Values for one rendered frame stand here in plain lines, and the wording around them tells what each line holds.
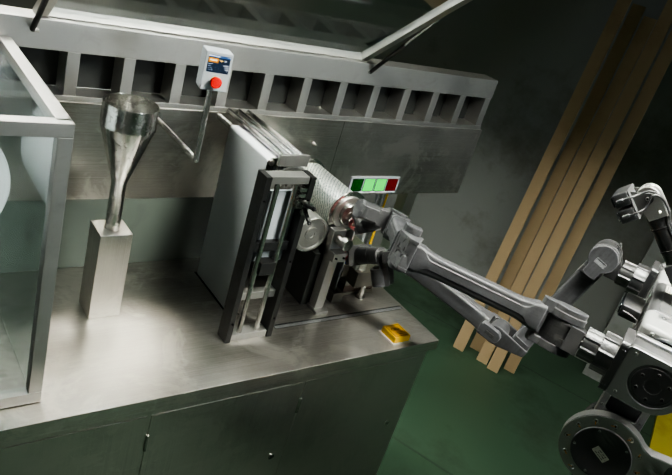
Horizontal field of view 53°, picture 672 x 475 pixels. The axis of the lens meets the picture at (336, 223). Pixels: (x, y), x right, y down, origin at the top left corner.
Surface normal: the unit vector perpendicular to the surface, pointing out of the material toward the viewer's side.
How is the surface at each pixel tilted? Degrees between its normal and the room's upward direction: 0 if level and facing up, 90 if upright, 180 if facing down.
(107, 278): 90
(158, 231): 90
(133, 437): 90
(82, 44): 90
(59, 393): 0
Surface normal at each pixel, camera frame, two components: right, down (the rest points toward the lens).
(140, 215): 0.55, 0.49
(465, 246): -0.50, 0.23
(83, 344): 0.27, -0.87
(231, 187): -0.79, 0.04
